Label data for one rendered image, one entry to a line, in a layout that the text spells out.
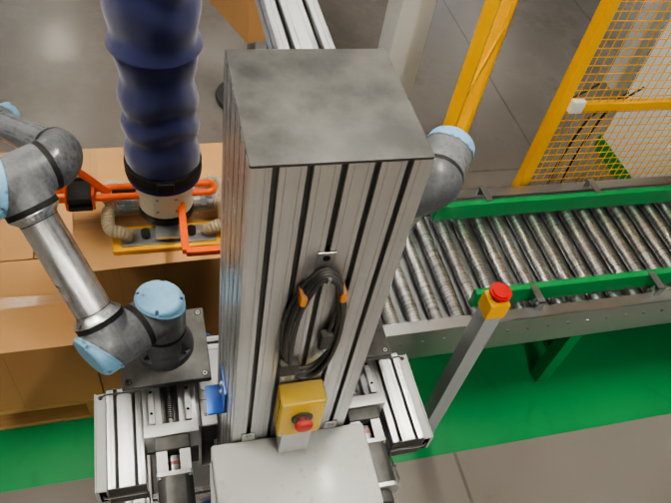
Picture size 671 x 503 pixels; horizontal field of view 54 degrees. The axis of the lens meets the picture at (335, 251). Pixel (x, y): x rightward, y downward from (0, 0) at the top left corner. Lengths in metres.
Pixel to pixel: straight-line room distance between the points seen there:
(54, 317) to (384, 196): 1.79
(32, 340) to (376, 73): 1.77
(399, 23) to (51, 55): 2.37
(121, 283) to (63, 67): 2.54
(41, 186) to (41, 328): 1.05
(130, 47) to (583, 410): 2.49
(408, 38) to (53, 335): 1.94
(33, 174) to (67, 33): 3.33
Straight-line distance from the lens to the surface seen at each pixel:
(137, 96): 1.81
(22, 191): 1.53
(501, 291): 2.11
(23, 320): 2.55
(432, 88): 4.66
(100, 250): 2.17
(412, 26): 3.14
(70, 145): 1.59
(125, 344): 1.61
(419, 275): 2.71
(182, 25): 1.68
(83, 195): 2.13
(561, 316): 2.78
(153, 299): 1.64
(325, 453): 1.50
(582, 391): 3.37
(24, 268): 2.69
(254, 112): 0.91
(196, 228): 2.17
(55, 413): 2.94
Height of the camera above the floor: 2.59
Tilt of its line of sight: 49 degrees down
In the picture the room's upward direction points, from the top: 13 degrees clockwise
